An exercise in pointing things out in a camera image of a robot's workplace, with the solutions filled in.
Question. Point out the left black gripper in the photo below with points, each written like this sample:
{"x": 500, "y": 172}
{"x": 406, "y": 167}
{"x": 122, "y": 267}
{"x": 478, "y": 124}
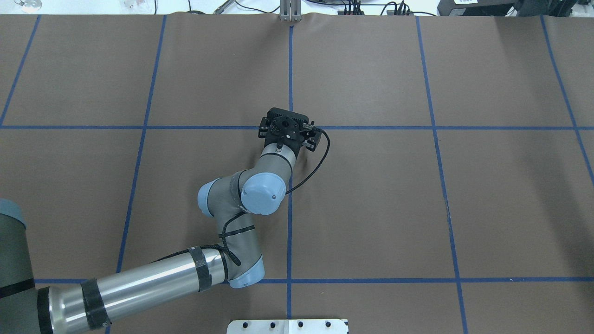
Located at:
{"x": 311, "y": 139}

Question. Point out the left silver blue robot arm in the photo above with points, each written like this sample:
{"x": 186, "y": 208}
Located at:
{"x": 237, "y": 259}

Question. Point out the black white box device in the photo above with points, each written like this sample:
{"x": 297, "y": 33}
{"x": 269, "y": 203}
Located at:
{"x": 497, "y": 8}

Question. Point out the clear tape roll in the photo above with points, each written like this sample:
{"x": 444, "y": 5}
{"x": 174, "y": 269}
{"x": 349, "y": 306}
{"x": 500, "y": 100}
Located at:
{"x": 29, "y": 6}

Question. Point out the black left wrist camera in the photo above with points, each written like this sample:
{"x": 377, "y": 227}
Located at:
{"x": 283, "y": 119}

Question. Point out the aluminium frame post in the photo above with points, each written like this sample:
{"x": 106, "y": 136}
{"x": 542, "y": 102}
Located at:
{"x": 290, "y": 10}

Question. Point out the white camera pedestal column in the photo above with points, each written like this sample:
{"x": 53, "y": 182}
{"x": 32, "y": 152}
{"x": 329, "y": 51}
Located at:
{"x": 289, "y": 326}

